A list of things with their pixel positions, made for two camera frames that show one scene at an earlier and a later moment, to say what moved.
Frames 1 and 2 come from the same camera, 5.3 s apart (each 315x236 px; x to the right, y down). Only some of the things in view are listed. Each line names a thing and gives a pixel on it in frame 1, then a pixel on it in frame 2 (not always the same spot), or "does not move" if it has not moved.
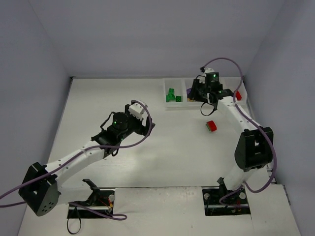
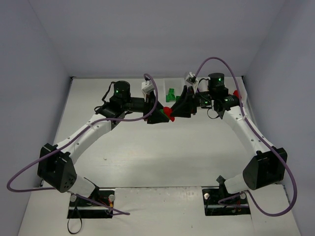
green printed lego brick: [171, 96] does not move
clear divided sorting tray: [175, 91] does not move
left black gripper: [143, 126] → [150, 107]
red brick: [210, 126] → [168, 111]
